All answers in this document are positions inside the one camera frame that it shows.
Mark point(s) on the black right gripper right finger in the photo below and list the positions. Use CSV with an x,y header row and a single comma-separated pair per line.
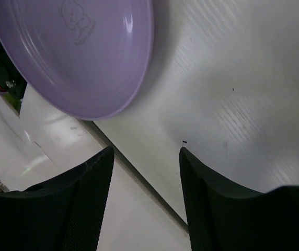
x,y
223,215

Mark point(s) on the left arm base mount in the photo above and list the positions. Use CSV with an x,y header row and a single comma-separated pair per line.
x,y
11,81

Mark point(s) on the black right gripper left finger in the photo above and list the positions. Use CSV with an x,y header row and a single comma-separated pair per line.
x,y
62,213

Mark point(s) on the purple round plate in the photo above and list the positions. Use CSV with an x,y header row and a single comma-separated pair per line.
x,y
87,58

